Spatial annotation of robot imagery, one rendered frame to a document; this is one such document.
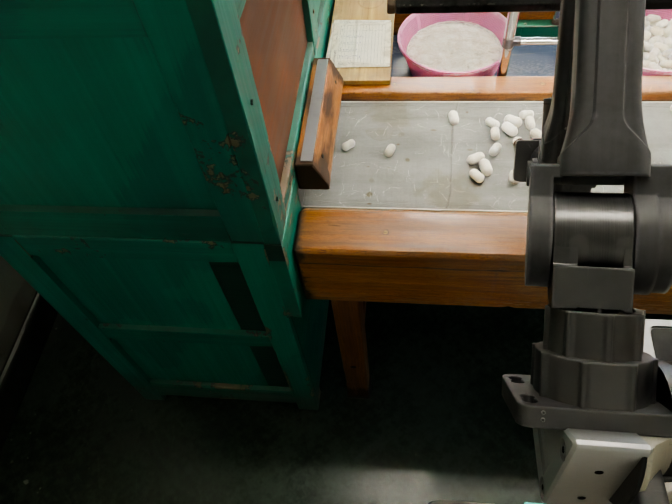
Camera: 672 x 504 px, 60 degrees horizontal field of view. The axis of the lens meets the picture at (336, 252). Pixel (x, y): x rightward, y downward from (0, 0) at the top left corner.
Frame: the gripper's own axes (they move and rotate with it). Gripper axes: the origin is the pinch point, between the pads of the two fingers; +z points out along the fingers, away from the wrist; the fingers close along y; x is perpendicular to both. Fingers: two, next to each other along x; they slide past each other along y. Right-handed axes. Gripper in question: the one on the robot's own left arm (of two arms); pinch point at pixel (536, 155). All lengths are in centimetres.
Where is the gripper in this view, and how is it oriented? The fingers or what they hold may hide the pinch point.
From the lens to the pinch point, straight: 108.0
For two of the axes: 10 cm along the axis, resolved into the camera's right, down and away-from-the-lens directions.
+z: 1.3, -2.6, 9.6
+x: 0.1, 9.6, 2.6
